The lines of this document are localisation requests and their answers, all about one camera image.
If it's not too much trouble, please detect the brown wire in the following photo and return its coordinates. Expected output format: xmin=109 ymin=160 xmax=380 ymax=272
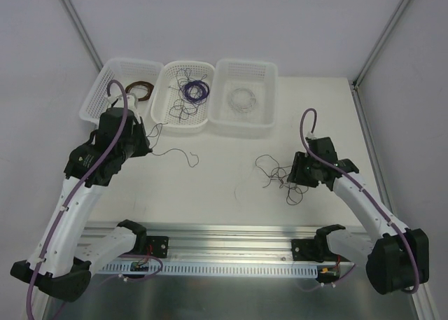
xmin=124 ymin=81 xmax=155 ymax=102
xmin=255 ymin=154 xmax=309 ymax=207

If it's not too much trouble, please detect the right aluminium frame post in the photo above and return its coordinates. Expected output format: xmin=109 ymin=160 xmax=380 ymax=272
xmin=351 ymin=0 xmax=421 ymax=90

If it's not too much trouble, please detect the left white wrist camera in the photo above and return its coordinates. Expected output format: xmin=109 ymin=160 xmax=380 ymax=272
xmin=106 ymin=93 xmax=139 ymax=118

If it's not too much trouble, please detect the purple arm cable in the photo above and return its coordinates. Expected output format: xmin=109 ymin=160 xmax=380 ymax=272
xmin=26 ymin=80 xmax=129 ymax=320
xmin=300 ymin=108 xmax=421 ymax=293

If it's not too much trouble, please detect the brown coiled wire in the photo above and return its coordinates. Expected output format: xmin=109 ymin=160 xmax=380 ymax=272
xmin=124 ymin=81 xmax=155 ymax=102

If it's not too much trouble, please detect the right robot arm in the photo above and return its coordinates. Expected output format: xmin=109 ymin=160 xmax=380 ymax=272
xmin=288 ymin=137 xmax=429 ymax=295

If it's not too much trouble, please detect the middle white perforated basket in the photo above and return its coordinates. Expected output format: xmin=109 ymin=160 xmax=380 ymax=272
xmin=149 ymin=61 xmax=214 ymax=133

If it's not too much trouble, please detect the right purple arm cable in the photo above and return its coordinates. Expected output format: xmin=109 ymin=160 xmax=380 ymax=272
xmin=300 ymin=108 xmax=421 ymax=293

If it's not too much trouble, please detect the aluminium frame post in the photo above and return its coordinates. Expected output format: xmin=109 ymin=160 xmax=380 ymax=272
xmin=60 ymin=0 xmax=104 ymax=71
xmin=351 ymin=0 xmax=421 ymax=90

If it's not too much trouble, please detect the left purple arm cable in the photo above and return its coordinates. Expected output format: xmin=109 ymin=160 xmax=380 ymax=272
xmin=26 ymin=80 xmax=129 ymax=320

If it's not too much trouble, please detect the left white perforated basket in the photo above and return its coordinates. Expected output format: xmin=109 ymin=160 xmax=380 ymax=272
xmin=79 ymin=57 xmax=164 ymax=125

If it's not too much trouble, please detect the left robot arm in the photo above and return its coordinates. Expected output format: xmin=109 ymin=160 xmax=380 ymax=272
xmin=10 ymin=107 xmax=152 ymax=302

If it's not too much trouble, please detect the purple wire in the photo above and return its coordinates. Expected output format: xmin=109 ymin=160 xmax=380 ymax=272
xmin=168 ymin=67 xmax=211 ymax=104
xmin=146 ymin=99 xmax=204 ymax=169

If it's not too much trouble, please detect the aluminium mounting rail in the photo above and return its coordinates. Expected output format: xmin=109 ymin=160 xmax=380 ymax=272
xmin=80 ymin=222 xmax=372 ymax=265

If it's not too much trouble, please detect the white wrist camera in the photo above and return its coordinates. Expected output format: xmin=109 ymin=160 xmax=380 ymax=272
xmin=305 ymin=132 xmax=317 ymax=141
xmin=106 ymin=93 xmax=139 ymax=118

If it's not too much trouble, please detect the right white perforated basket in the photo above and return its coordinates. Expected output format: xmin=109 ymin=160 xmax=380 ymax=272
xmin=207 ymin=58 xmax=278 ymax=135

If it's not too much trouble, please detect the left aluminium frame post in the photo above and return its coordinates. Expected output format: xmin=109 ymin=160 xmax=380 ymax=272
xmin=60 ymin=0 xmax=104 ymax=71

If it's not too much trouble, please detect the white coiled wire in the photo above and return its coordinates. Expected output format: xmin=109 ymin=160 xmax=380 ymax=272
xmin=227 ymin=88 xmax=257 ymax=111

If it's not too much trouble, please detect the white slotted cable duct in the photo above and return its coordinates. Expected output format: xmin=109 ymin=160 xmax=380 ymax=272
xmin=99 ymin=260 xmax=318 ymax=279

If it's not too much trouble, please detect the white perforated basket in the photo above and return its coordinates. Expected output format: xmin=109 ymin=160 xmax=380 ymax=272
xmin=207 ymin=58 xmax=278 ymax=135
xmin=149 ymin=61 xmax=214 ymax=133
xmin=79 ymin=57 xmax=164 ymax=125

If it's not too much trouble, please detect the purple coiled wire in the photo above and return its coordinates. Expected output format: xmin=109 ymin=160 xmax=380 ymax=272
xmin=168 ymin=67 xmax=211 ymax=104

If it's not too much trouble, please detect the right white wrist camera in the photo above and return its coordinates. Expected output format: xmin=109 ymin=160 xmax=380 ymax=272
xmin=305 ymin=132 xmax=317 ymax=141

